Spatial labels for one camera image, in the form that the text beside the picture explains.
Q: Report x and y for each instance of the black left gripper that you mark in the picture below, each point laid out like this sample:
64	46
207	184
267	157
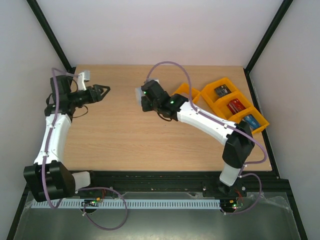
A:
98	94

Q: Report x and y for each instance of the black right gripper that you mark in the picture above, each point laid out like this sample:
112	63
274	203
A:
145	100

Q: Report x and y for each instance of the black leather card holder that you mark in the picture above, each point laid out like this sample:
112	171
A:
139	93

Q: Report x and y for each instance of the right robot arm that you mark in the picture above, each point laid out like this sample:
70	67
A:
235	137

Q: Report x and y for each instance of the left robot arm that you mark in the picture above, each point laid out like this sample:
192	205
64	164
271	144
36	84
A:
48	178

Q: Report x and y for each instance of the yellow bin with white cards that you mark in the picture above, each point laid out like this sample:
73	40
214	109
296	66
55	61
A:
184	90

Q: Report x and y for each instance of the black card stack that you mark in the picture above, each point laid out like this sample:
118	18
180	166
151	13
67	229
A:
222	91

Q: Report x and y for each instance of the yellow bin with black cards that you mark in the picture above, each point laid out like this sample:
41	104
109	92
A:
209	94

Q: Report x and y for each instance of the yellow bin with red cards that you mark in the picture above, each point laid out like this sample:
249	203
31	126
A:
221	104

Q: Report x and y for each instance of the red VIP card stack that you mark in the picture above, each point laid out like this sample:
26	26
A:
235	106

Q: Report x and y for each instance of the blue card stack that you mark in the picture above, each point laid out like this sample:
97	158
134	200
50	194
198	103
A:
251	120

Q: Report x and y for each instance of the yellow bin with blue cards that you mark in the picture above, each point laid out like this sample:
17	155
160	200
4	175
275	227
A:
237	118

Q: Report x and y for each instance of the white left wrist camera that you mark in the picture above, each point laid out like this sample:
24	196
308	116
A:
81	80

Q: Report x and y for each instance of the black frame post left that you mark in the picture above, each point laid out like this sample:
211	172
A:
42	20

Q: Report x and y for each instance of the black frame post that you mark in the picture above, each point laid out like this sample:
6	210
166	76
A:
42	20
276	20

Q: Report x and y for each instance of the white slotted cable duct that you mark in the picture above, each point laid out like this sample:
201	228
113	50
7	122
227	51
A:
159	204

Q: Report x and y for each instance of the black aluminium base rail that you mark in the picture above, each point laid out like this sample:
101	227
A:
206	182

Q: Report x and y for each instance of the black frame post right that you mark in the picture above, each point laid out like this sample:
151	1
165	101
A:
276	20

